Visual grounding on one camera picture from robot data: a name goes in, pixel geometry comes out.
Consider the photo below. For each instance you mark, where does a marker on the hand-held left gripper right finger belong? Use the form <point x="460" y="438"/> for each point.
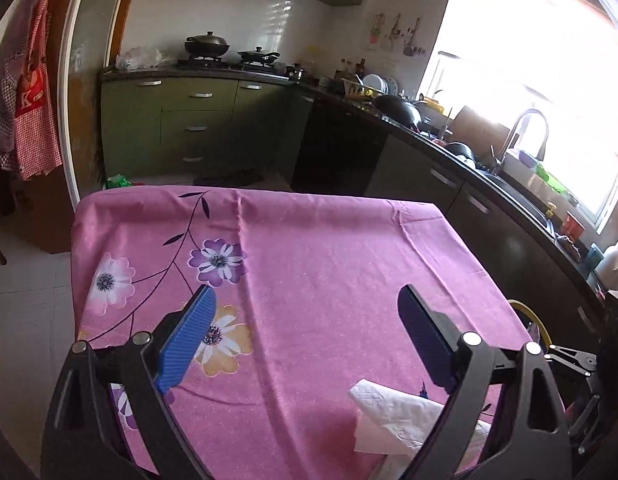
<point x="424" y="335"/>

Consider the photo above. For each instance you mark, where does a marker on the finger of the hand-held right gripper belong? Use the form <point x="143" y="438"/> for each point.
<point x="576" y="360"/>
<point x="591" y="420"/>

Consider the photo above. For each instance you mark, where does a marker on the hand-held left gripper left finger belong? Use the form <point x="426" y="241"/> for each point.
<point x="186" y="345"/>

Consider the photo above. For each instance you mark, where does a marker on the yellow rimmed round bin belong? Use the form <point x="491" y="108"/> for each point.
<point x="526" y="307"/>

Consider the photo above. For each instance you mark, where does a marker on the white tissue paper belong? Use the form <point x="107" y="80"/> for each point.
<point x="389" y="410"/>

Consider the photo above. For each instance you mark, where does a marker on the white bottle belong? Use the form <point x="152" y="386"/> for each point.
<point x="616" y="260"/>

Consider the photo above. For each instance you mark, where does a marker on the blue cup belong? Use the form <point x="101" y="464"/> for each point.
<point x="593" y="258"/>

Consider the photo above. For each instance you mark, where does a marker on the pink floral tablecloth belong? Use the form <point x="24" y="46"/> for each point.
<point x="314" y="285"/>

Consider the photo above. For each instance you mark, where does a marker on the dark lower cabinets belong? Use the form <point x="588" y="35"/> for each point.
<point x="489" y="225"/>

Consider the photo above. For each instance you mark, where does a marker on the red cup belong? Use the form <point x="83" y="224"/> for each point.
<point x="574" y="225"/>

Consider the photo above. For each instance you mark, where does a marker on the green bag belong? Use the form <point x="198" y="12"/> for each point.
<point x="118" y="181"/>

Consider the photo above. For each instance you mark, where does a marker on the black built-in appliance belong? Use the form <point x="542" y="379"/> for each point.
<point x="334" y="150"/>

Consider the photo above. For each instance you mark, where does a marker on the wooden cutting board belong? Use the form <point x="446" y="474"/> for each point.
<point x="479" y="125"/>

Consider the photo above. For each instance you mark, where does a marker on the green kitchen cabinets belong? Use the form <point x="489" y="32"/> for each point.
<point x="189" y="125"/>

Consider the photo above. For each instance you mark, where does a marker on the large black wok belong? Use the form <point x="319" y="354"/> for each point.
<point x="401" y="110"/>

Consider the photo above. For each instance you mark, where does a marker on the steel kitchen faucet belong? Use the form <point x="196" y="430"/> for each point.
<point x="514" y="125"/>

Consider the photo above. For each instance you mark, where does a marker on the dish rack with plates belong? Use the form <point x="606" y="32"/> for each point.
<point x="374" y="85"/>

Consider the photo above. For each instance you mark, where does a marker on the glass sliding door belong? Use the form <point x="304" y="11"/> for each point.
<point x="89" y="85"/>

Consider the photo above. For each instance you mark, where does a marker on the white plastic bag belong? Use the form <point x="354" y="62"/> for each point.
<point x="139" y="58"/>

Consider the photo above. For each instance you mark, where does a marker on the small steel pot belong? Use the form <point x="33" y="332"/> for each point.
<point x="295" y="72"/>

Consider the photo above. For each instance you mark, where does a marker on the black frying pan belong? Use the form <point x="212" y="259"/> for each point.
<point x="256" y="56"/>

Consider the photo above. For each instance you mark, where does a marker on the kitchen window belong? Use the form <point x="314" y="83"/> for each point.
<point x="539" y="60"/>

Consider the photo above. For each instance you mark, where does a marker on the black wok with lid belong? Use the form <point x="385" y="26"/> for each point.
<point x="207" y="45"/>

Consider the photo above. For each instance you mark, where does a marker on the red checkered apron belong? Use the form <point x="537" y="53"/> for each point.
<point x="31" y="85"/>

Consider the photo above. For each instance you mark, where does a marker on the hanging wall utensils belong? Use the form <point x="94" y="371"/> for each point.
<point x="396" y="32"/>

